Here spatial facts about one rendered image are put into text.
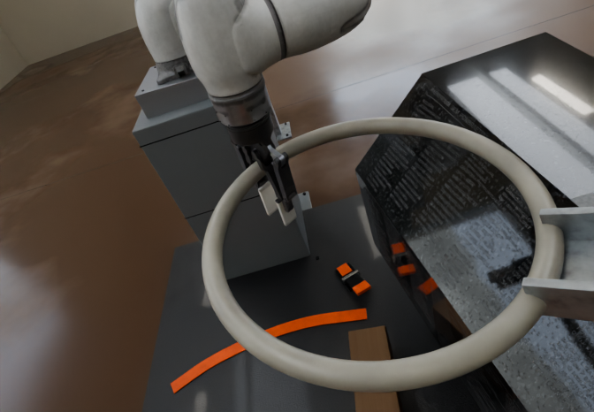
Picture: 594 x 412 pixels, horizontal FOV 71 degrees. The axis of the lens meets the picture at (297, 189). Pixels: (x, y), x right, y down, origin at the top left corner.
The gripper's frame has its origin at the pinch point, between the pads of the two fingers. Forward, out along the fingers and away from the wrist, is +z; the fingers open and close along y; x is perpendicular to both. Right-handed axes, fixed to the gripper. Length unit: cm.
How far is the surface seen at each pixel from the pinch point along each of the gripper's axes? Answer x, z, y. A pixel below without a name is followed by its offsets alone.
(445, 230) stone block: 22.5, 14.4, 22.2
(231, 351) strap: -16, 84, -42
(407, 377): -15.5, -10.0, 41.1
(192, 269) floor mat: -3, 88, -93
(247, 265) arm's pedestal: 13, 81, -66
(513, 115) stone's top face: 45, 0, 24
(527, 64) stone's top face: 66, 0, 17
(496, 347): -7.5, -9.7, 45.9
